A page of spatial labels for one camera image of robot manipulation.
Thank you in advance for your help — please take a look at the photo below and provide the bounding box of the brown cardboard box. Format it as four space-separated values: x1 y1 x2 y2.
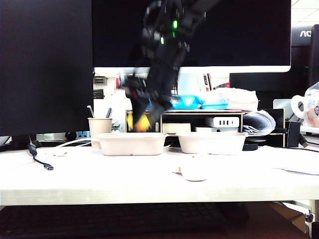
268 202 308 233

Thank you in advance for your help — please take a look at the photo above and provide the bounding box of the black keyboard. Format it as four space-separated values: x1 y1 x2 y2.
0 203 225 237

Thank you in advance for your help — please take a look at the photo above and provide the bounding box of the large black monitor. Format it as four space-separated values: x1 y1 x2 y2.
0 0 94 137

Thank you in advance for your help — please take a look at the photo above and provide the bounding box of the white power strip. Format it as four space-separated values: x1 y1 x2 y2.
205 116 240 128

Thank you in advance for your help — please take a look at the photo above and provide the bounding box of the white tape roll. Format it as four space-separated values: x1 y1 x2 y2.
290 95 307 120

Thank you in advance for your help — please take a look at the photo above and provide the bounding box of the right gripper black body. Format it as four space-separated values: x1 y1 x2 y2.
119 67 180 113

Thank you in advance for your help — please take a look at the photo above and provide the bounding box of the brown paper cup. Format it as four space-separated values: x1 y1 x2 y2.
87 118 113 149

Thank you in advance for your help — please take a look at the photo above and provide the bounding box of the small black box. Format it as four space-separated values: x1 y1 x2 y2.
284 121 302 148

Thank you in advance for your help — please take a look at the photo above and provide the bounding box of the black monitor stand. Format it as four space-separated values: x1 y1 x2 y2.
0 135 42 152

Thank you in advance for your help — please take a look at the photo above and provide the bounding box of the rolled magazine stack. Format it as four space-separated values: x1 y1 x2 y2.
242 111 277 137

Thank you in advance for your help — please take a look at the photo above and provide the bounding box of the pink wet wipes pack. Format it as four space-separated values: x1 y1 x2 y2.
200 88 260 112

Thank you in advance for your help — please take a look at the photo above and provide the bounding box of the beige paper box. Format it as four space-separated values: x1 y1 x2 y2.
96 132 169 156
176 131 247 154

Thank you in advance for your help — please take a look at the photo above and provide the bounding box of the low black monitor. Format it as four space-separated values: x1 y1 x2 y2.
229 72 310 110

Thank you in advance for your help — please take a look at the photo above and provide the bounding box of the black wooden desk organizer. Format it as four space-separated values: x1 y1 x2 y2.
125 109 246 134

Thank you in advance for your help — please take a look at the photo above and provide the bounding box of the white USB cable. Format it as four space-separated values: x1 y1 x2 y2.
37 138 100 157

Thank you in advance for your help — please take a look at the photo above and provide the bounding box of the white carton red print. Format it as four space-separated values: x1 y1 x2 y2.
196 73 212 92

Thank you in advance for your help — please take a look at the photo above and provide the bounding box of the thin black cable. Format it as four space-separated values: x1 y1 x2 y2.
286 146 319 153

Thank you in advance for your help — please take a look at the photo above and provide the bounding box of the black USB-C cable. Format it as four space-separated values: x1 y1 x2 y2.
27 135 54 171

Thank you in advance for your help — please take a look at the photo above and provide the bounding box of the clear plastic bag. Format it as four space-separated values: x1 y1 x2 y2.
302 81 319 128

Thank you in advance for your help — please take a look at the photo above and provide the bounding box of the white round doll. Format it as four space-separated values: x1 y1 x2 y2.
171 166 208 182

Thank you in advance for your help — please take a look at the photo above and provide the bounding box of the black AOC monitor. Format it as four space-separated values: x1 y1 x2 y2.
291 24 319 75

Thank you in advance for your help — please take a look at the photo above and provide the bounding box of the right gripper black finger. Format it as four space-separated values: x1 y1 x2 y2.
149 98 171 124
131 96 150 131

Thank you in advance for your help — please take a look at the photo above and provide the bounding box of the blue wet wipes pack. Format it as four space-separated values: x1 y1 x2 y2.
170 94 204 110

